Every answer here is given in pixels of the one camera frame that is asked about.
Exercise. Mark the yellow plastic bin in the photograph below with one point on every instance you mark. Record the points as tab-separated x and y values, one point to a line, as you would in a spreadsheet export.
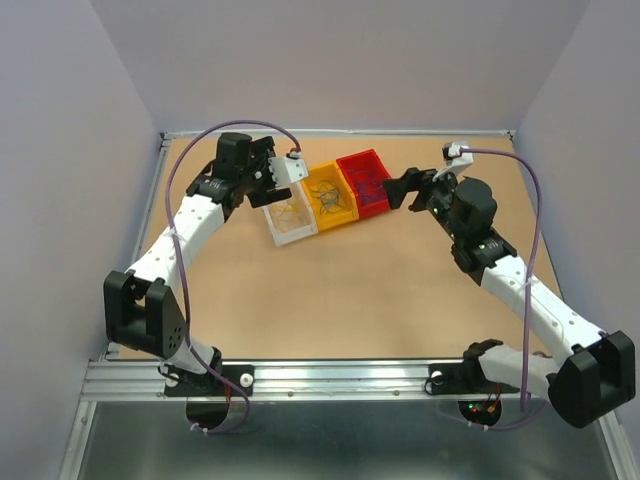
331	199

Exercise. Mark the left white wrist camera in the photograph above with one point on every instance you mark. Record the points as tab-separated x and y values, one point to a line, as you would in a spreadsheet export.
288	169

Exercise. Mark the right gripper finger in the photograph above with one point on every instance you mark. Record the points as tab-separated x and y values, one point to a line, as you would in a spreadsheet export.
396	189
420	203

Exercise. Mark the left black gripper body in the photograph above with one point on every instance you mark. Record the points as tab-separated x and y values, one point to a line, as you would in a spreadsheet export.
259	177

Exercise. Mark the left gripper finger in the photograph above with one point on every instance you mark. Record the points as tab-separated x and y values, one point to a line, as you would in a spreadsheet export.
263	198
261	150

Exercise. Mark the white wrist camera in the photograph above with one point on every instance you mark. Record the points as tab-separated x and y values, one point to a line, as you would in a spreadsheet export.
288	169
457	158

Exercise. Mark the aluminium front rail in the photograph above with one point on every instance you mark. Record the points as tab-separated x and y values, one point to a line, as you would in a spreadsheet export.
283	381

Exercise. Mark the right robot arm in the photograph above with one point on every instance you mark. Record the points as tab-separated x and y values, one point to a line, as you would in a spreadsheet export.
587	372

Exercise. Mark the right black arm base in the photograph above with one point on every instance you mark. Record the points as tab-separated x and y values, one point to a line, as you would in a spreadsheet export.
458	378

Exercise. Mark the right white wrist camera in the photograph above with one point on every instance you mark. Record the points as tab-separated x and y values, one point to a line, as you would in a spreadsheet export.
457	158

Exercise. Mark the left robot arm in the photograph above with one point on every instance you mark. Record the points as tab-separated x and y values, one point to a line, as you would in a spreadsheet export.
146	306

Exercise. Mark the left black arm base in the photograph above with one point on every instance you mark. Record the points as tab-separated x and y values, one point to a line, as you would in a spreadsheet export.
183	384

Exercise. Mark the white plastic bin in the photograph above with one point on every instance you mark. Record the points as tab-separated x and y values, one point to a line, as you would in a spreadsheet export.
291	220

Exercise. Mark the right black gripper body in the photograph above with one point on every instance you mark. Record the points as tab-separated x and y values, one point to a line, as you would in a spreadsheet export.
439	193

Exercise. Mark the red plastic bin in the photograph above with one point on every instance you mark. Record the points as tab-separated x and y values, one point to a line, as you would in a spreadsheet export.
364	173

